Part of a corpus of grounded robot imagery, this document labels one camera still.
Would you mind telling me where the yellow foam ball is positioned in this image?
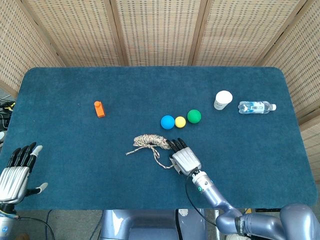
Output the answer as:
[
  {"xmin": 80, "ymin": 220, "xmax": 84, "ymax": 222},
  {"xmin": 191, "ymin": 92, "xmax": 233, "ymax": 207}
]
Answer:
[{"xmin": 174, "ymin": 116, "xmax": 187, "ymax": 129}]

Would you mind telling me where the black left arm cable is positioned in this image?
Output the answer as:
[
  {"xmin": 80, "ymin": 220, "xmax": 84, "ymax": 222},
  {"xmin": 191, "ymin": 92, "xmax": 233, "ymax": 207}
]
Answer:
[{"xmin": 13, "ymin": 216, "xmax": 56, "ymax": 240}]

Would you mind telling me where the woven wood-framed screen panel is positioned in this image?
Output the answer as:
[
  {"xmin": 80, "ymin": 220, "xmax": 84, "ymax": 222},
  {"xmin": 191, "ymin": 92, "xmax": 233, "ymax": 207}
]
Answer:
[
  {"xmin": 21, "ymin": 0, "xmax": 128, "ymax": 68},
  {"xmin": 191, "ymin": 0, "xmax": 310, "ymax": 67},
  {"xmin": 0, "ymin": 0, "xmax": 63, "ymax": 98},
  {"xmin": 109, "ymin": 0, "xmax": 211, "ymax": 67},
  {"xmin": 259, "ymin": 0, "xmax": 320, "ymax": 123},
  {"xmin": 298, "ymin": 116, "xmax": 320, "ymax": 185}
]

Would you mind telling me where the blue foam ball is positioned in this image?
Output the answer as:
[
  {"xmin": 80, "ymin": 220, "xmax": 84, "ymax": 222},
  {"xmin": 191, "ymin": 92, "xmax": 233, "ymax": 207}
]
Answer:
[{"xmin": 160, "ymin": 115, "xmax": 176, "ymax": 130}]

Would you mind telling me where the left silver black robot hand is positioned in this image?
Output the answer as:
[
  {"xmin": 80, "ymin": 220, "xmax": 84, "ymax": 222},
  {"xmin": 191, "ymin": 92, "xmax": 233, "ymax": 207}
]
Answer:
[{"xmin": 0, "ymin": 141, "xmax": 49, "ymax": 205}]

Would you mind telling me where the black strap on torso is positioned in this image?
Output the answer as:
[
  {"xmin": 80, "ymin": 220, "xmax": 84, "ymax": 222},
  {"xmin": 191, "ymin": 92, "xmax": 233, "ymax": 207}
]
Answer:
[{"xmin": 174, "ymin": 209, "xmax": 182, "ymax": 240}]

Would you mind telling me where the green foam ball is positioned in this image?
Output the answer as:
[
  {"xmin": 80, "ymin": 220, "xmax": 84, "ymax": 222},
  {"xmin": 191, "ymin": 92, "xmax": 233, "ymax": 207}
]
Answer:
[{"xmin": 186, "ymin": 109, "xmax": 202, "ymax": 124}]

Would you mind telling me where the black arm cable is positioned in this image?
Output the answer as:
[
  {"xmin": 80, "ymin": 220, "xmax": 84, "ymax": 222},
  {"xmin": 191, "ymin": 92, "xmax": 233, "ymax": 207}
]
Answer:
[
  {"xmin": 184, "ymin": 172, "xmax": 227, "ymax": 228},
  {"xmin": 13, "ymin": 216, "xmax": 56, "ymax": 240}
]

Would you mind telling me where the blue carpet table cover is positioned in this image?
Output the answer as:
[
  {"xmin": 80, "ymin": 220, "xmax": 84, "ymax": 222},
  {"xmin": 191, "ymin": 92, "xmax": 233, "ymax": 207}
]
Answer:
[{"xmin": 0, "ymin": 66, "xmax": 318, "ymax": 211}]

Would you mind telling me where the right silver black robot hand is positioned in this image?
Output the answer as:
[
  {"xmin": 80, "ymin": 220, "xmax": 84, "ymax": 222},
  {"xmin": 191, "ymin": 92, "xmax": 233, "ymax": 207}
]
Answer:
[{"xmin": 166, "ymin": 137, "xmax": 203, "ymax": 176}]

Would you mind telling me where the white paper cup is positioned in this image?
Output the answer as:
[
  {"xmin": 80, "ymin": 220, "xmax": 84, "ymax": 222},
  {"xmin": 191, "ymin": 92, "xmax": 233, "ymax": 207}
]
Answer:
[{"xmin": 213, "ymin": 90, "xmax": 234, "ymax": 111}]

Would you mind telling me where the yellow black cable bundle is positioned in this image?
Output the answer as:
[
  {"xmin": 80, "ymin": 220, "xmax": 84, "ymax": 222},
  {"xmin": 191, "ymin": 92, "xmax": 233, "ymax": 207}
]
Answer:
[{"xmin": 0, "ymin": 98, "xmax": 16, "ymax": 112}]

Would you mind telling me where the clear plastic water bottle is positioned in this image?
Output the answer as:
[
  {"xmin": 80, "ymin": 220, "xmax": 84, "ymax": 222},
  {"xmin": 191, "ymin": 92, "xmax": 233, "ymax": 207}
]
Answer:
[{"xmin": 237, "ymin": 100, "xmax": 277, "ymax": 115}]

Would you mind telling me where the grey-blue robot torso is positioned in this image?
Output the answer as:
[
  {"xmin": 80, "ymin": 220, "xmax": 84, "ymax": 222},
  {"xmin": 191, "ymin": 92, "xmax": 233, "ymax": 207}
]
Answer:
[{"xmin": 98, "ymin": 208, "xmax": 221, "ymax": 240}]

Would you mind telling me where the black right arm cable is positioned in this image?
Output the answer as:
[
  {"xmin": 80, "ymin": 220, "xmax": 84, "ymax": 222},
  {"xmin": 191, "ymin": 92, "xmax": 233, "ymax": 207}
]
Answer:
[{"xmin": 184, "ymin": 172, "xmax": 227, "ymax": 228}]

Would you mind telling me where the beige speckled braided rope bundle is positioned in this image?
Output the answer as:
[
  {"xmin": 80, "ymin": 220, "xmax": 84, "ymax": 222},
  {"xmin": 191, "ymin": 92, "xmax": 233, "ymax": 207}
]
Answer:
[{"xmin": 125, "ymin": 133, "xmax": 177, "ymax": 170}]

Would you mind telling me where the orange bottle-shaped block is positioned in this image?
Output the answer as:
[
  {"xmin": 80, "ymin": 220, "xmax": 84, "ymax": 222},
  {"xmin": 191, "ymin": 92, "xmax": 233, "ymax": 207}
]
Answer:
[{"xmin": 93, "ymin": 100, "xmax": 106, "ymax": 119}]

